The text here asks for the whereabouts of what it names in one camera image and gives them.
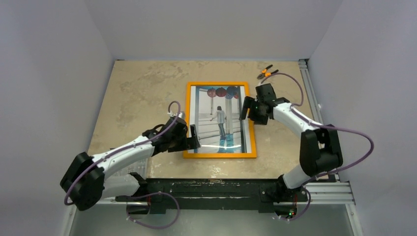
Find orange wooden picture frame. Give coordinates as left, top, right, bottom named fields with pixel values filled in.
left=182, top=81, right=258, bottom=160

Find photo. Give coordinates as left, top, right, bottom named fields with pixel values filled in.
left=184, top=82, right=257, bottom=158

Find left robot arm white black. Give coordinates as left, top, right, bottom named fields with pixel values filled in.
left=60, top=115, right=201, bottom=211

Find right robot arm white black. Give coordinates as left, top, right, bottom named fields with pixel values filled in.
left=239, top=84, right=343, bottom=200

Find orange black pliers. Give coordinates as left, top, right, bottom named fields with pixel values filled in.
left=257, top=64, right=279, bottom=80

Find clear plastic screw box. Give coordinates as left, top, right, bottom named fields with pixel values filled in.
left=113, top=159, right=148, bottom=179

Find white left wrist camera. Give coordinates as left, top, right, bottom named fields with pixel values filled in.
left=168, top=111, right=185, bottom=119

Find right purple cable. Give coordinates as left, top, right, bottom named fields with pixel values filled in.
left=259, top=72, right=375, bottom=222

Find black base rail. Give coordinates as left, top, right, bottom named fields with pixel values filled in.
left=115, top=178, right=308, bottom=214

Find aluminium extrusion rail front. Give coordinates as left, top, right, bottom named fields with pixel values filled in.
left=62, top=180, right=359, bottom=236

